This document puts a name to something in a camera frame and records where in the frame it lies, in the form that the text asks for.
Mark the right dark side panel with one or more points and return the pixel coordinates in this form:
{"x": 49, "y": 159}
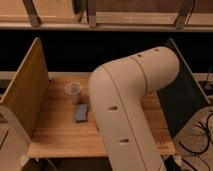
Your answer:
{"x": 183, "y": 97}

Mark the left wooden side panel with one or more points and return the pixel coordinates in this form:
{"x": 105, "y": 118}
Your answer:
{"x": 22, "y": 100}

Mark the blue sponge block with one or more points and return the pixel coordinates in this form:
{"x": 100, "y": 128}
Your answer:
{"x": 81, "y": 113}

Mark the wooden shelf rail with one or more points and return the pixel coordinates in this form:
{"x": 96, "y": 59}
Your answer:
{"x": 108, "y": 15}

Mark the clear plastic cup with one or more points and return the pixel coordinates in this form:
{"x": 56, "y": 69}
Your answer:
{"x": 74, "y": 89}

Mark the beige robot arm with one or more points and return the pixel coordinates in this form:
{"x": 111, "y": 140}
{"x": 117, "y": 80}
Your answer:
{"x": 116, "y": 89}

